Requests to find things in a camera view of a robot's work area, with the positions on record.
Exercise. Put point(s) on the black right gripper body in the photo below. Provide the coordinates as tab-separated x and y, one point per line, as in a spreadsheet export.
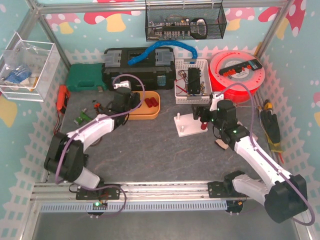
199	113

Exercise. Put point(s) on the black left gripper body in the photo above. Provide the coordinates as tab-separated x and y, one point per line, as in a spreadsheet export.
135	99

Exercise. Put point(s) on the large red spring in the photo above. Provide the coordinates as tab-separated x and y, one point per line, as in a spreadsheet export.
204	126
148	102
154	102

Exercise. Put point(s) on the white peg board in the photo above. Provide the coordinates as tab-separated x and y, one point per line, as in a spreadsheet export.
186	125

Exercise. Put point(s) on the beige work glove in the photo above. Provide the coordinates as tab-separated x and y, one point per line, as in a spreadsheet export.
221	145

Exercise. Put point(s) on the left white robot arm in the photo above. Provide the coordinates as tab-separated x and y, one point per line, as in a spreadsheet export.
66	154

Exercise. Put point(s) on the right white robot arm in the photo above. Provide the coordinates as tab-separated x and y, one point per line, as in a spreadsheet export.
282	194

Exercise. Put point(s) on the orange plastic tray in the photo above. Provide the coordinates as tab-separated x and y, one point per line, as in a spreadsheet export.
150	108

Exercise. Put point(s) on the white slotted basket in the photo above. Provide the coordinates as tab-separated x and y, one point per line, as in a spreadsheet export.
180	84

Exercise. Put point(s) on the black plastic toolbox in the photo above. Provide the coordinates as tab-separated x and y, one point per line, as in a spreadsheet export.
157	71

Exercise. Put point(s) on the black module in basket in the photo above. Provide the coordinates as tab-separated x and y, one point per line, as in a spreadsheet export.
194	83

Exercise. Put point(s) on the green circuit board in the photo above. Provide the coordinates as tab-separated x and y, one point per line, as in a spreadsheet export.
83	117

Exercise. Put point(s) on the tape roll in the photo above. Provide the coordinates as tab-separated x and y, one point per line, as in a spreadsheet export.
96	142

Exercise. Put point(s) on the green plastic tool case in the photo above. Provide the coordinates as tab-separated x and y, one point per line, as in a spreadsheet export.
85	77

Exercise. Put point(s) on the red filament spool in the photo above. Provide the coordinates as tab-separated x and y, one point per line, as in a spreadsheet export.
234	66

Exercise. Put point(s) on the orange multimeter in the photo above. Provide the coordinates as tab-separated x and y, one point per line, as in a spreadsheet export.
62	99

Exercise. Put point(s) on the yellow black screwdriver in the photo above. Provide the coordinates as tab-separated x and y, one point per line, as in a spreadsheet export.
267	105

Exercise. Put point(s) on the black yellow work glove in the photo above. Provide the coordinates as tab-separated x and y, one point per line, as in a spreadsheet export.
271	128

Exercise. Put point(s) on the clear acrylic box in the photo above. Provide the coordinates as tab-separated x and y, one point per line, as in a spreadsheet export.
42	58

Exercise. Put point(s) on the blue white gloves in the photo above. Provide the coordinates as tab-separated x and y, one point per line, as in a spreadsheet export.
19	76

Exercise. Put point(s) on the orange handled pliers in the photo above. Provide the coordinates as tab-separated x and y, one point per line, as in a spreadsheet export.
99	108

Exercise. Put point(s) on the black wire mesh basket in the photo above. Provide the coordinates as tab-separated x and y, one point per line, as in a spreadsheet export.
183	20

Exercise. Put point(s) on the grey slotted cable duct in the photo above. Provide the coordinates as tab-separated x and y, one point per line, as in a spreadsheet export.
155	206

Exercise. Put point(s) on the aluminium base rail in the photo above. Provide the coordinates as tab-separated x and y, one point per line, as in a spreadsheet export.
135	192

